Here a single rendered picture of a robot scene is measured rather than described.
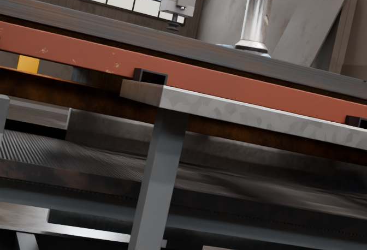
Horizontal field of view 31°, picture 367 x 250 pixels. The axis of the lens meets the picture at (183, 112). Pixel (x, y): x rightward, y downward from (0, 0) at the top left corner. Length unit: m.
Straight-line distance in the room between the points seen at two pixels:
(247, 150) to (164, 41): 0.98
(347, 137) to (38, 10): 0.56
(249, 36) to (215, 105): 1.43
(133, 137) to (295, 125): 1.11
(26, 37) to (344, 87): 0.63
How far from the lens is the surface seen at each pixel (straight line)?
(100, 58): 1.21
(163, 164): 1.03
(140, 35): 1.22
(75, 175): 1.16
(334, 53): 8.73
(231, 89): 1.28
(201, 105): 0.92
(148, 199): 1.03
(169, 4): 1.94
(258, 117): 0.95
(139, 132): 2.04
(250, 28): 2.35
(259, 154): 2.18
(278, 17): 10.67
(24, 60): 1.76
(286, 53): 9.11
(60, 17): 1.20
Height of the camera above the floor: 0.74
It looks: 1 degrees down
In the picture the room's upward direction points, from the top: 12 degrees clockwise
